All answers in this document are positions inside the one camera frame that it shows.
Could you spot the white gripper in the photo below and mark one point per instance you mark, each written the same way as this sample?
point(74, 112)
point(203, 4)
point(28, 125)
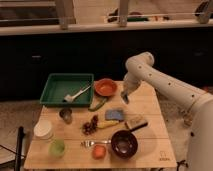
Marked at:
point(128, 89)

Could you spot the light blue towel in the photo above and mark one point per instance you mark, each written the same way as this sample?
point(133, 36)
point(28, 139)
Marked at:
point(125, 98)

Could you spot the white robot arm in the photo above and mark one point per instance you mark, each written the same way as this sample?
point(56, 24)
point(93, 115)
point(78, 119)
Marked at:
point(195, 100)

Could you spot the small metal cup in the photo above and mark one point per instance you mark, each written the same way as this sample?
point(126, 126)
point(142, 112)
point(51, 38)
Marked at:
point(66, 115)

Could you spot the green plastic cup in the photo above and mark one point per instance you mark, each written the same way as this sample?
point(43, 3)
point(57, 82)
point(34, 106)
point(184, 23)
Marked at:
point(57, 148)

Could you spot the orange bowl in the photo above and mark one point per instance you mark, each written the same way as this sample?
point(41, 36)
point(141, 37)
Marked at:
point(105, 87)

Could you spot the blue sponge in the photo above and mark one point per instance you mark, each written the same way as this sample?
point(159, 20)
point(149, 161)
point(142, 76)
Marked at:
point(114, 115)

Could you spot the yellow corn cob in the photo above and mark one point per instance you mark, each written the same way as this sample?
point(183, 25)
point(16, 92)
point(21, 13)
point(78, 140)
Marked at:
point(105, 124)

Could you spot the dark purple bowl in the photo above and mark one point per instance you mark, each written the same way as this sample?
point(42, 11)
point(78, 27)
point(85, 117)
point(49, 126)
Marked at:
point(124, 144)

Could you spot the bunch of dark grapes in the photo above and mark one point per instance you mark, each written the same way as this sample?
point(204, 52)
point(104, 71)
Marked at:
point(91, 126)

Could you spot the green plastic tray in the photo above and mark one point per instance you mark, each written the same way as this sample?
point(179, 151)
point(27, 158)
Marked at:
point(58, 85)

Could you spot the silver fork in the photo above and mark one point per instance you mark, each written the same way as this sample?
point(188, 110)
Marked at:
point(89, 143)

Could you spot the orange tomato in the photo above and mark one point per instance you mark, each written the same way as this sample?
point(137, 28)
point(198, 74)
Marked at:
point(99, 152)

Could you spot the black chair frame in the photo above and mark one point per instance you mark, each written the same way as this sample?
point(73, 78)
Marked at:
point(18, 151)

